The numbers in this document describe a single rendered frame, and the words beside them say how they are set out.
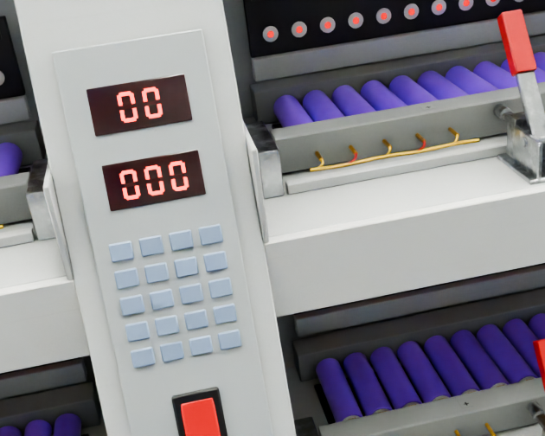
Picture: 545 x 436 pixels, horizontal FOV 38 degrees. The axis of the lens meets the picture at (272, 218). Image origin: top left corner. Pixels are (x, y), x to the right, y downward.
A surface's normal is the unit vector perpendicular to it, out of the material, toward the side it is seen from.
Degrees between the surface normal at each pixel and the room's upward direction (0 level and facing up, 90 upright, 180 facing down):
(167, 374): 90
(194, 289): 90
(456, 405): 17
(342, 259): 107
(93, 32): 90
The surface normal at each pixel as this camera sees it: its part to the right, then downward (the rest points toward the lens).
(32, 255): -0.11, -0.89
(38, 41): 0.15, 0.15
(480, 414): 0.18, 0.43
